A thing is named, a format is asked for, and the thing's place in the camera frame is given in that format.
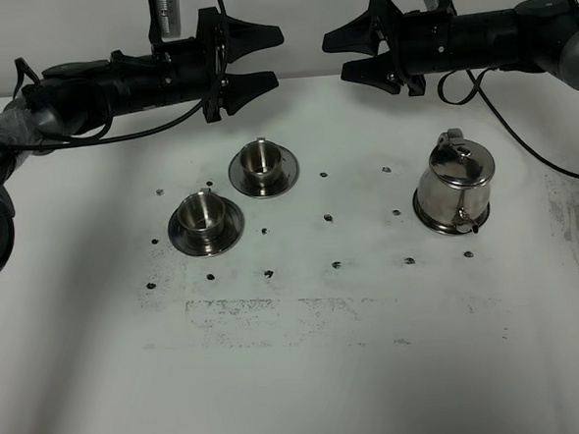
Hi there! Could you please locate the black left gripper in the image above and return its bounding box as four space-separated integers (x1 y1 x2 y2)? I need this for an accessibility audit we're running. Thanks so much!
148 7 284 123

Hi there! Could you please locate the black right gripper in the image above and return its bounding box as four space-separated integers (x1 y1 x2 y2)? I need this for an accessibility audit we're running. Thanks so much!
322 0 449 96

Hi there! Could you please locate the stainless steel teapot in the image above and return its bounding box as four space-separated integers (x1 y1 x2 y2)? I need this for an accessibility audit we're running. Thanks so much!
416 128 496 223

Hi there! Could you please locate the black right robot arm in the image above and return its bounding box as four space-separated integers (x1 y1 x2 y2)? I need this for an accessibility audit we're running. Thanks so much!
322 0 579 96

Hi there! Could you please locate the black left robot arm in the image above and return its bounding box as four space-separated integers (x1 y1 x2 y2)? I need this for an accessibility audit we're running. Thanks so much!
0 7 285 272

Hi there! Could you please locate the rear stainless steel teacup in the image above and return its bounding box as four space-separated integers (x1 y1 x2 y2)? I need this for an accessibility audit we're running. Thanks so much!
239 137 283 189

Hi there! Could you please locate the stainless steel teacup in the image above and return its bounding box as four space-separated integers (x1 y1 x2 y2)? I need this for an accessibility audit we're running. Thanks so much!
176 188 227 242
239 137 283 189

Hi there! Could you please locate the front stainless steel teacup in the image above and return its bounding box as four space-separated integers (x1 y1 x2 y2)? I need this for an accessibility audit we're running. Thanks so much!
176 188 227 242

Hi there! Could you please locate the steel teapot saucer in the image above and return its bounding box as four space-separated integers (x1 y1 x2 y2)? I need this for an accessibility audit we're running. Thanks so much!
412 191 491 237

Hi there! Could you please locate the rear steel saucer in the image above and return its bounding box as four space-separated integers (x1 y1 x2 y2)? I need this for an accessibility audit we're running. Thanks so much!
229 138 299 199

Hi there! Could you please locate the front steel saucer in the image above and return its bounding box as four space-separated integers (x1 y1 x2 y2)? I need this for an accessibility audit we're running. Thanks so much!
167 190 244 258

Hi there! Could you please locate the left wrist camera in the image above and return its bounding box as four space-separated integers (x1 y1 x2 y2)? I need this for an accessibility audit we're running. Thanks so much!
148 0 182 44

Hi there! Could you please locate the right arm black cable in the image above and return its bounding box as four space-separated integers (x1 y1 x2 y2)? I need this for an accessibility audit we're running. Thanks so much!
433 0 579 189

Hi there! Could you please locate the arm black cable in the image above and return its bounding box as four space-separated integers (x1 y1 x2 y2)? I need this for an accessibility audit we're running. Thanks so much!
433 0 579 189
0 0 232 153

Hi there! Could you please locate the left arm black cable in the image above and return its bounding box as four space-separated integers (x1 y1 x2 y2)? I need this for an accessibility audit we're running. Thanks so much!
0 0 232 153

